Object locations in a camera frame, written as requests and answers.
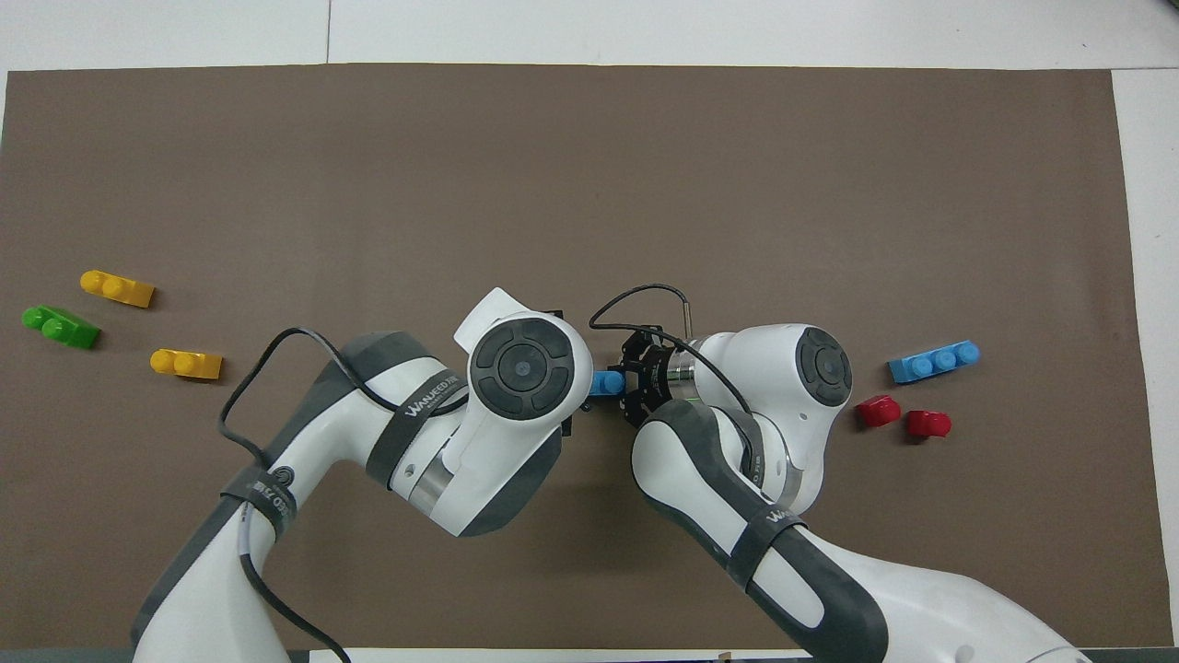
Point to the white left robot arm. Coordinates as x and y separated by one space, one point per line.
433 442

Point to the red one-stud toy block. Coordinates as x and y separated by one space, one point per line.
928 424
880 411

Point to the blue three-stud toy block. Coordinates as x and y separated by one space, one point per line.
608 382
934 361

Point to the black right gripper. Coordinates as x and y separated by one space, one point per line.
658 378

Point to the brown table mat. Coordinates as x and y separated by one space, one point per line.
589 184

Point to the yellow two-stud toy block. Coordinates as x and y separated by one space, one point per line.
117 288
186 364

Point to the green two-stud toy block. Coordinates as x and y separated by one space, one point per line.
60 326

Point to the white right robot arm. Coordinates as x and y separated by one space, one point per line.
737 460

